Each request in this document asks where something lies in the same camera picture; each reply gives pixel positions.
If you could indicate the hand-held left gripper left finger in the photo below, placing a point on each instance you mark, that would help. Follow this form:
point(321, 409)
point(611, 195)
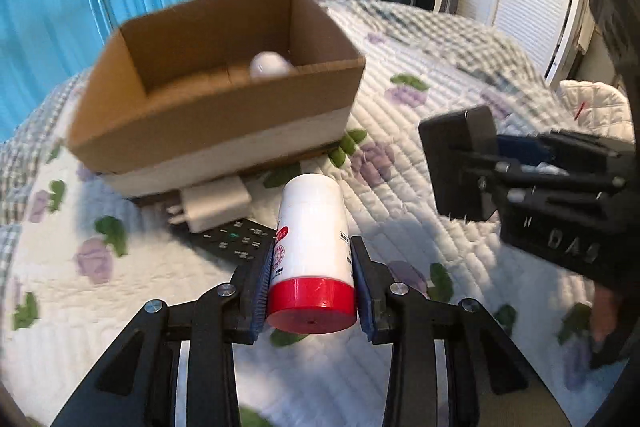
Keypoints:
point(260, 297)

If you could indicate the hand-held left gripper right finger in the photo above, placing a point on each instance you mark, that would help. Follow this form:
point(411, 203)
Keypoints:
point(361, 302)

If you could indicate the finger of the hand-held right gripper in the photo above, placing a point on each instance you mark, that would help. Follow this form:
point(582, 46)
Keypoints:
point(525, 148)
point(490, 174)

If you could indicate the black box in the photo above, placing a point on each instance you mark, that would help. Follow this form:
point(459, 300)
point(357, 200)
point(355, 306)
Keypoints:
point(457, 167)

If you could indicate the white bottle with red cap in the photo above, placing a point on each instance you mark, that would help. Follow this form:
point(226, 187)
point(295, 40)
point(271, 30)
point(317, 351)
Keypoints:
point(312, 237)

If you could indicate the white round ball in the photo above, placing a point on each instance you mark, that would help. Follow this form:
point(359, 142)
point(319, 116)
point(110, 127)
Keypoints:
point(270, 64)

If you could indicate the brown cardboard box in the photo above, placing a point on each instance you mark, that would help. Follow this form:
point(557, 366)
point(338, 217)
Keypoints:
point(200, 57)

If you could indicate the person's right hand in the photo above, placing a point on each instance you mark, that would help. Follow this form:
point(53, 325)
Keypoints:
point(604, 317)

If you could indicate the black remote control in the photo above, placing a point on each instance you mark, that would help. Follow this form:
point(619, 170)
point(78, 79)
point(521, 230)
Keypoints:
point(235, 242)

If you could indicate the white quilted pillow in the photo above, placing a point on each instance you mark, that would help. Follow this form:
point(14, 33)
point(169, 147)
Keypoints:
point(595, 107)

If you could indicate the white charger adapter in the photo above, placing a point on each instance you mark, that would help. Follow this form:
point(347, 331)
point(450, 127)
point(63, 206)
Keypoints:
point(215, 204)

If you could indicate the floral quilted bedspread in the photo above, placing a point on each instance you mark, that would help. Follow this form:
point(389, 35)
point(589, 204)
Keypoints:
point(440, 72)

